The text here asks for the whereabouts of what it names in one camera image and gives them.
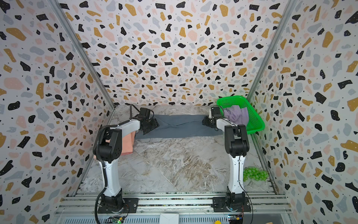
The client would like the left corner aluminium post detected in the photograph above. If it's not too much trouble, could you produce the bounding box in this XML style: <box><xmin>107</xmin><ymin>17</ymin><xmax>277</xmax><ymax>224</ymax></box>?
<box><xmin>48</xmin><ymin>1</ymin><xmax>115</xmax><ymax>111</ymax></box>

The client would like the right corner aluminium post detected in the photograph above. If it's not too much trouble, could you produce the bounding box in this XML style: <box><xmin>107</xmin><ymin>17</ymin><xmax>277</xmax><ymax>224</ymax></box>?
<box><xmin>247</xmin><ymin>0</ymin><xmax>297</xmax><ymax>102</ymax></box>

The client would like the right circuit board with wires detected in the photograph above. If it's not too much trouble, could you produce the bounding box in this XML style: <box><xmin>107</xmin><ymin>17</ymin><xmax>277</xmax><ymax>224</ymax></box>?
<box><xmin>228</xmin><ymin>215</ymin><xmax>243</xmax><ymax>224</ymax></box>

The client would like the aluminium mounting rail frame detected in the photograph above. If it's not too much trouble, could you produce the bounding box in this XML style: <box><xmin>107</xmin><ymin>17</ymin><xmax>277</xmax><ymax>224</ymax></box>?
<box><xmin>52</xmin><ymin>192</ymin><xmax>295</xmax><ymax>224</ymax></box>

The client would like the left green circuit board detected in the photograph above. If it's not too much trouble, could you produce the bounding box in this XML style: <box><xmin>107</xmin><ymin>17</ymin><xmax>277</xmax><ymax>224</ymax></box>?
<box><xmin>105</xmin><ymin>216</ymin><xmax>125</xmax><ymax>224</ymax></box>

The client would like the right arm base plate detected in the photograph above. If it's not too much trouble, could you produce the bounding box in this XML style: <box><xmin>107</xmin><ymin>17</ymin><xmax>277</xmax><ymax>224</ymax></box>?
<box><xmin>211</xmin><ymin>197</ymin><xmax>252</xmax><ymax>213</ymax></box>

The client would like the green plastic ball cluster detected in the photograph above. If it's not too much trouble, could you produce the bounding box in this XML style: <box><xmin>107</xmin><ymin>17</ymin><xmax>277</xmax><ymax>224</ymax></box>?
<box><xmin>243</xmin><ymin>167</ymin><xmax>269</xmax><ymax>181</ymax></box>

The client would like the corner aluminium post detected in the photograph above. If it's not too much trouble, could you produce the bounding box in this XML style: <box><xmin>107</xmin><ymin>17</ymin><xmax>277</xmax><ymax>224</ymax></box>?
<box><xmin>247</xmin><ymin>0</ymin><xmax>297</xmax><ymax>102</ymax></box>
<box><xmin>48</xmin><ymin>1</ymin><xmax>115</xmax><ymax>111</ymax></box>

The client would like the grey blue t shirt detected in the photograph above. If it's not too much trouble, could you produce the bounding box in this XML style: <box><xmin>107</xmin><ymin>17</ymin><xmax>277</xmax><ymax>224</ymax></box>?
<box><xmin>135</xmin><ymin>114</ymin><xmax>223</xmax><ymax>140</ymax></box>

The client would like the green plastic basket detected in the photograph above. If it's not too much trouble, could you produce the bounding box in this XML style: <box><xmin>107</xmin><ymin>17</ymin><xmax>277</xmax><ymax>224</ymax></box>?
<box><xmin>216</xmin><ymin>96</ymin><xmax>265</xmax><ymax>134</ymax></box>

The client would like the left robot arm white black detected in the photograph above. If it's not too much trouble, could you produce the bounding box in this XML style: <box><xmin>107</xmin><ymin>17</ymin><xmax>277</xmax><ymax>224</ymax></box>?
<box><xmin>93</xmin><ymin>105</ymin><xmax>159</xmax><ymax>213</ymax></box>

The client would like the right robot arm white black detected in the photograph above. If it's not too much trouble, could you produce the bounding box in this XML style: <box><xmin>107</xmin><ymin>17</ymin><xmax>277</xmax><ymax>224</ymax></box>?
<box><xmin>202</xmin><ymin>105</ymin><xmax>249</xmax><ymax>212</ymax></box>

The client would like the folded pink t shirt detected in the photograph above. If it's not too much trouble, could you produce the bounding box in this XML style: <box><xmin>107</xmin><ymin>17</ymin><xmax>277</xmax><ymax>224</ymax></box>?
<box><xmin>121</xmin><ymin>132</ymin><xmax>136</xmax><ymax>155</ymax></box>

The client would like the lilac t shirt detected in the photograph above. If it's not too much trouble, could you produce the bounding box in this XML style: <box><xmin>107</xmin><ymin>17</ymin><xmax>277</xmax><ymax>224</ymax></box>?
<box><xmin>224</xmin><ymin>105</ymin><xmax>249</xmax><ymax>126</ymax></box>

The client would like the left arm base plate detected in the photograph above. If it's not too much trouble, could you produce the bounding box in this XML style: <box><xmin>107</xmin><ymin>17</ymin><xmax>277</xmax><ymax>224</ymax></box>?
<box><xmin>98</xmin><ymin>197</ymin><xmax>139</xmax><ymax>214</ymax></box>

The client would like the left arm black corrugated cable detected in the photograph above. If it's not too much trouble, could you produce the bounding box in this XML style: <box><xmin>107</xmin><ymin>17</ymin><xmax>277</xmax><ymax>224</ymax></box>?
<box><xmin>94</xmin><ymin>103</ymin><xmax>154</xmax><ymax>224</ymax></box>

